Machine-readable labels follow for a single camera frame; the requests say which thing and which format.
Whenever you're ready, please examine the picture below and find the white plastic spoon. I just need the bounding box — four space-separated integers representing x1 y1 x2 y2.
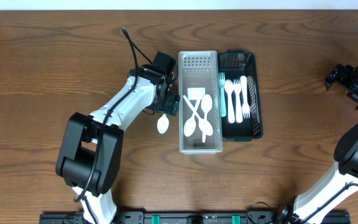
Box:
183 95 213 136
201 94 213 143
157 114 170 134
183 112 196 137
224 80 236 123

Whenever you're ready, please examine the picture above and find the pale blue plastic fork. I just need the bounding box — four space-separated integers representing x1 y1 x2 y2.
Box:
219 72 227 117

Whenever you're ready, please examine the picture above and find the white plastic fork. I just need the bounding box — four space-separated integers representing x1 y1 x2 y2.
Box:
233 79 243 123
240 76 250 119

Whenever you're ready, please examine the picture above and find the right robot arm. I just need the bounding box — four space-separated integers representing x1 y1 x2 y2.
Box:
276 64 358 223

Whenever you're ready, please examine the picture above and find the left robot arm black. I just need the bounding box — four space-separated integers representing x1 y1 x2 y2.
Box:
55 52 180 223

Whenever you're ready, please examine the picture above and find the white label in clear basket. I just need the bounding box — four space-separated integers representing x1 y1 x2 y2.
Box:
187 87 205 100

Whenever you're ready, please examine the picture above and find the clear plastic basket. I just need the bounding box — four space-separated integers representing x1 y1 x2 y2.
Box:
178 50 223 154

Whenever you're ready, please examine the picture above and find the black plastic basket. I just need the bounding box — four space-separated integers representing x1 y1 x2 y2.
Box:
218 50 264 142

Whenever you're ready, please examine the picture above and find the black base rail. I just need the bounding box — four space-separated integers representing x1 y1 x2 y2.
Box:
39 211 351 224

